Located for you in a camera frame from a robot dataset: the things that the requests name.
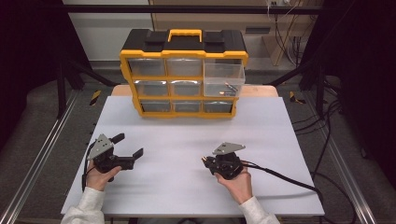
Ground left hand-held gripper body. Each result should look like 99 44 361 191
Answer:
86 133 135 183

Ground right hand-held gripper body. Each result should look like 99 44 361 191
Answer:
201 141 247 181

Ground clear plastic drawer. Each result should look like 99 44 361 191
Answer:
127 58 167 77
170 79 203 97
134 79 170 97
165 58 205 77
172 99 203 113
140 99 172 113
203 99 234 114
203 58 248 98

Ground yellow black drawer organizer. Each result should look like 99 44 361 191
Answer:
119 28 249 119

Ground person's right hand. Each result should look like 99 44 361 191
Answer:
214 169 254 205

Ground person's left hand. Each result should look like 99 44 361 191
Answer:
85 161 122 192

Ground white table cover board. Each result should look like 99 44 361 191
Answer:
60 95 326 218

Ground black stand leg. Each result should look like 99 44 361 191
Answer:
267 58 328 119
57 58 120 119

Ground white cabinet panel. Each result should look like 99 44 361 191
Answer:
62 0 154 62

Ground black curtain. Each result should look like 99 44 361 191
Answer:
0 0 92 150
307 0 396 188

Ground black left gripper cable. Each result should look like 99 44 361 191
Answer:
81 141 98 192

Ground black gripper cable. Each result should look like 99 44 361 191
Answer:
240 160 358 224
81 141 98 192

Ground aluminium floor rail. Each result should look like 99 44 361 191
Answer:
303 92 378 224
0 90 79 224

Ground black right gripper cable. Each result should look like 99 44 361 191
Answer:
240 160 358 224

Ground black floor cables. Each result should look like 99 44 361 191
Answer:
291 77 344 135

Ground hanging cable bundle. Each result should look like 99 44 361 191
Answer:
267 0 309 66

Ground black frame crossbar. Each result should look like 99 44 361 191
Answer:
62 4 325 15

